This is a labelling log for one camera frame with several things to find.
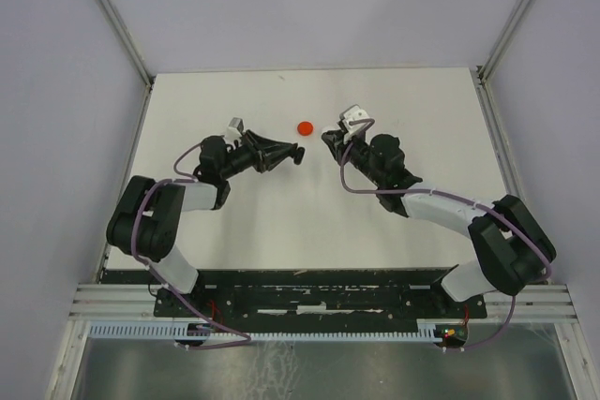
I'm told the aluminium front rail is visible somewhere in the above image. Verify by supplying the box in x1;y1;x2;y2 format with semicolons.
69;284;578;324

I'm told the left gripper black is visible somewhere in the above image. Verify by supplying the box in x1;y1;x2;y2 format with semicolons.
220;129;294;180

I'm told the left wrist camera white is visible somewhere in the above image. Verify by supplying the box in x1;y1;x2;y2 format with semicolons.
224;117;244;142

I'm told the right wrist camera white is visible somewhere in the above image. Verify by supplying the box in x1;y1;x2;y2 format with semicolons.
338;104;375;143

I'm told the orange charging case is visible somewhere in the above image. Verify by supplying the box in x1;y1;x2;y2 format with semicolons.
296;121;314;137

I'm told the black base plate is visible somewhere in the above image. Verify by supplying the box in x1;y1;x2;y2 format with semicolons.
153;270;488;332

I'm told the right aluminium frame post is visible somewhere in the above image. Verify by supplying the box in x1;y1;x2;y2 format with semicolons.
477;0;536;85

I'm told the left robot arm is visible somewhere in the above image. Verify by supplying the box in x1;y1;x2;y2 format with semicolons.
106;130;305;316

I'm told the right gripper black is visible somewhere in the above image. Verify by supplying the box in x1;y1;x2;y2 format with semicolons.
322;127;383;186

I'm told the black charging case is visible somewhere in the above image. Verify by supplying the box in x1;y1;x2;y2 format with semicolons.
292;146;306;165

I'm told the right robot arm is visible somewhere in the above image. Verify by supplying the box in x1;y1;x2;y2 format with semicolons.
322;129;557;317

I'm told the aluminium frame post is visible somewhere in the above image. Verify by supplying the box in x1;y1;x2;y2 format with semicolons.
477;0;536;85
96;0;155;86

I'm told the white slotted cable duct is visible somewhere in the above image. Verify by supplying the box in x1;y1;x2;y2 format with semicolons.
87;319;446;341

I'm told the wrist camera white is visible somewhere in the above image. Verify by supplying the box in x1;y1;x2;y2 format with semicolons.
224;117;244;142
338;104;375;143

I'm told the left aluminium frame post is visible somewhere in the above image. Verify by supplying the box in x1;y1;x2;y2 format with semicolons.
96;0;155;86

